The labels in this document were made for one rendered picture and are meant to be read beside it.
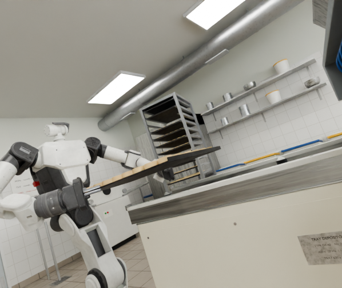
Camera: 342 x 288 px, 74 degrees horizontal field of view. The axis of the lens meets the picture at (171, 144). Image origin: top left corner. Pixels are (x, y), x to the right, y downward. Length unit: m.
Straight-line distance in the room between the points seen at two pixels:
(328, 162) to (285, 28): 4.40
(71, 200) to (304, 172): 0.73
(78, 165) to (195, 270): 0.88
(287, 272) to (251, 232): 0.11
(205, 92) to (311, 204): 4.76
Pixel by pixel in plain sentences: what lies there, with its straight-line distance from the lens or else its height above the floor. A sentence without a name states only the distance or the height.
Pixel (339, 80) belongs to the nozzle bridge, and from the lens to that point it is 1.06.
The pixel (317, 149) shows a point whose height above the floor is 0.89.
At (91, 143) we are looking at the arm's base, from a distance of 1.52.
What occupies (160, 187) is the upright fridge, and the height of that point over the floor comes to 0.78.
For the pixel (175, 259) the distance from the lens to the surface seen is 0.77.
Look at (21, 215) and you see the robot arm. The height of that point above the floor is 0.99.
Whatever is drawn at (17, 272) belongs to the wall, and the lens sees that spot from 4.96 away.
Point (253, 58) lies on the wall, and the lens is 4.91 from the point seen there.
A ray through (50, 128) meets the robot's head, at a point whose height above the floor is 1.41.
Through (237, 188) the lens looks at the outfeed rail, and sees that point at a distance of 0.62.
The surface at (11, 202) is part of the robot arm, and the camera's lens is 0.95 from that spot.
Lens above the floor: 0.96
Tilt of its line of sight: 7 degrees up
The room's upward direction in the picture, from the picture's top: 19 degrees counter-clockwise
